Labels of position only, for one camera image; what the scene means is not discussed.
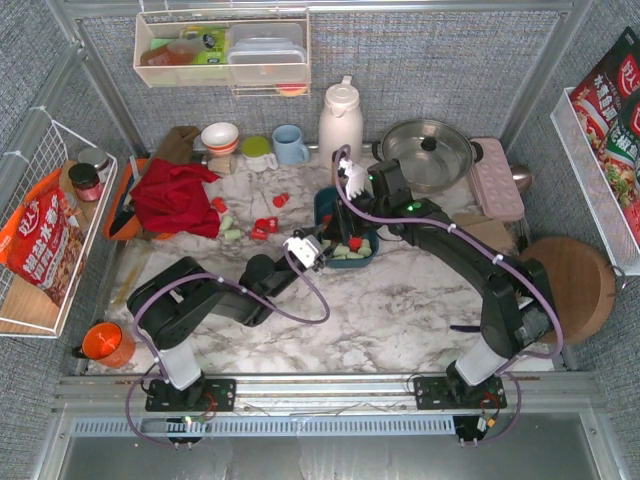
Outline pink egg tray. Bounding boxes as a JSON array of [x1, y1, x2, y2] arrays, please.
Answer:
[[468, 138, 524, 222]]

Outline clear plastic food box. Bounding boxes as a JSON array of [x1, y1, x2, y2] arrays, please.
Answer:
[[227, 22, 307, 85]]

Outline green lidded cup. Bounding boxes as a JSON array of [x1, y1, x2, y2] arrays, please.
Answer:
[[241, 136, 278, 173]]

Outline clear wall shelf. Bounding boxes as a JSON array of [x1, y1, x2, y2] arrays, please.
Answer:
[[133, 7, 311, 95]]

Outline white mesh rack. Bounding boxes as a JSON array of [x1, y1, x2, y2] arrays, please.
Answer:
[[550, 87, 639, 276]]

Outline white thermos jug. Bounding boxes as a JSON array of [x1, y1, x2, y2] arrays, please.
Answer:
[[318, 76, 364, 169]]

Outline teal storage basket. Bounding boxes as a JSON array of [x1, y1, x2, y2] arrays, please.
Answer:
[[314, 186, 379, 269]]

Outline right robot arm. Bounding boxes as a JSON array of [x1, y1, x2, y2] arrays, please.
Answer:
[[326, 145, 564, 408]]

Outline black knife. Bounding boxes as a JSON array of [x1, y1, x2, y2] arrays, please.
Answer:
[[109, 209, 134, 238]]

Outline red seasoning packet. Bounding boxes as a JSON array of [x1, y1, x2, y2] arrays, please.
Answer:
[[570, 27, 639, 240]]

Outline green drink bottle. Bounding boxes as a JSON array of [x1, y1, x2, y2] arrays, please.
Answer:
[[179, 27, 228, 65]]

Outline metal lid jar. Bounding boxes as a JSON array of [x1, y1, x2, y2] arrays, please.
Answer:
[[77, 147, 110, 183]]

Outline blue mug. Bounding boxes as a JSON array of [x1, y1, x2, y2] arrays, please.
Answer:
[[272, 125, 310, 165]]

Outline red cloth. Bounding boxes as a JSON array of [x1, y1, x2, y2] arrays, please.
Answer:
[[131, 158, 221, 239]]

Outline white wire basket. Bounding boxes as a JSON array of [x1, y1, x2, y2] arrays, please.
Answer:
[[1, 112, 118, 338]]

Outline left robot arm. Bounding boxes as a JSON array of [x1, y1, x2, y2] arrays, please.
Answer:
[[127, 229, 336, 415]]

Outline red snack bag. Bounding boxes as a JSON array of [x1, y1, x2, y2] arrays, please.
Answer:
[[1, 169, 85, 306]]

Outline dark lid jar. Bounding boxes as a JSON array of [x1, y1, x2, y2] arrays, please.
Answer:
[[68, 163, 103, 202]]

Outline white orange bowl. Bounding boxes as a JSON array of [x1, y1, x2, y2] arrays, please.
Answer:
[[200, 122, 239, 156]]

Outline steel pot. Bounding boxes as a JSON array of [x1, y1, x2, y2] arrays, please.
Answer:
[[371, 119, 484, 194]]

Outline orange tray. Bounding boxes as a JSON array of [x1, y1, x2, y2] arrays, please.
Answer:
[[102, 158, 172, 241]]

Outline brown cardboard sheet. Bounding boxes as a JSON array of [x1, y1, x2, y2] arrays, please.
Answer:
[[452, 213, 516, 254]]

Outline orange mug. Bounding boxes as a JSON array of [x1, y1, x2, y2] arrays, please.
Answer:
[[72, 322, 135, 369]]

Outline round wooden board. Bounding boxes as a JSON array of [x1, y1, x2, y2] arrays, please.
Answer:
[[519, 236, 616, 345]]

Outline olive brown cloth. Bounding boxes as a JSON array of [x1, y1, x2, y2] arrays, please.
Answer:
[[154, 126, 200, 165]]

